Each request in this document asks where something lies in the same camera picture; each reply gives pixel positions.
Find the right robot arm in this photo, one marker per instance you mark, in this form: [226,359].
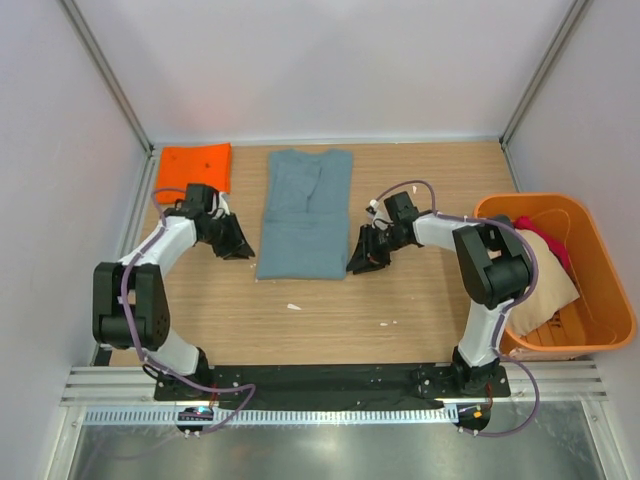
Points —
[497,267]

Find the right aluminium corner post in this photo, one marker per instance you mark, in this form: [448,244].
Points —
[552,54]

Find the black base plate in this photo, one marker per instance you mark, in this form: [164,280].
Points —
[333,388]

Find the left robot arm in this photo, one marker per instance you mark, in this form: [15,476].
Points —
[130,308]

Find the folded orange t shirt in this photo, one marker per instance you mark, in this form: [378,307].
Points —
[179,166]

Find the white slotted cable duct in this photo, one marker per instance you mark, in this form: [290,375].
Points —
[197,416]

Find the aluminium corner post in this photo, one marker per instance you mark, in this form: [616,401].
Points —
[552,54]
[96,55]

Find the orange plastic basket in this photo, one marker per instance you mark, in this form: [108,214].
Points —
[601,319]

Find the beige t shirt in basket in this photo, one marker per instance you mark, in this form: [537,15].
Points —
[554,290]

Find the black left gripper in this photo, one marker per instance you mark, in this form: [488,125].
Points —
[237,247]

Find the left aluminium corner post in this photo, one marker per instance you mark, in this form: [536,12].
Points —
[96,55]

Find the blue grey t shirt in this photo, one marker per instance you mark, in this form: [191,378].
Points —
[305,231]

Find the aluminium frame rail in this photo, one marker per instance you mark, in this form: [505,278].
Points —
[96,386]

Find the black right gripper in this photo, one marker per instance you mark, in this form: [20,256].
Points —
[367,257]

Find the red t shirt in basket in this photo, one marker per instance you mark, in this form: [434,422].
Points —
[555,246]

